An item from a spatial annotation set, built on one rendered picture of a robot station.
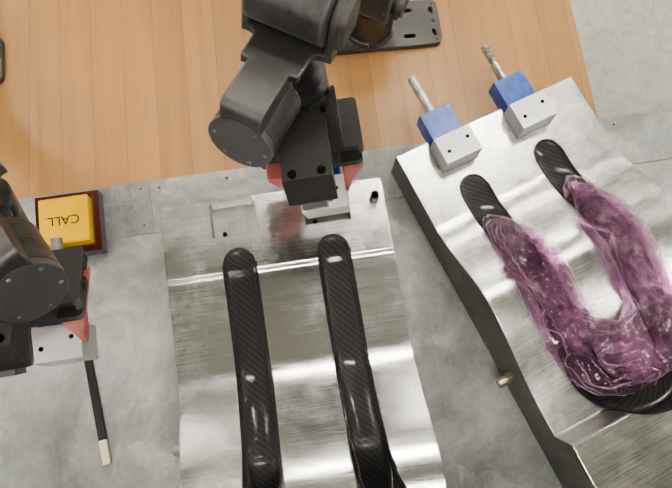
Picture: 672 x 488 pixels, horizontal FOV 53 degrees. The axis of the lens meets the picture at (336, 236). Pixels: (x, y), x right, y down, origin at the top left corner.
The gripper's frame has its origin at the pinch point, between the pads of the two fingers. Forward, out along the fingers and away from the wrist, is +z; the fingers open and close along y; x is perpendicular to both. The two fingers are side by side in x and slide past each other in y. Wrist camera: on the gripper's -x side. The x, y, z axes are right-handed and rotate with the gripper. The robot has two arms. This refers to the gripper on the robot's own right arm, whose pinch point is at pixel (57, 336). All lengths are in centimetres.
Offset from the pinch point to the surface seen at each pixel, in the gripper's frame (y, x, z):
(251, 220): 20.5, 14.0, 2.2
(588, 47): 117, 107, 51
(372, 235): 34.1, 8.5, 1.8
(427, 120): 43.9, 21.9, -2.8
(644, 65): 131, 100, 54
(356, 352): 30.0, -2.4, 8.6
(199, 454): 12.1, -10.9, 8.9
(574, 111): 63, 22, -1
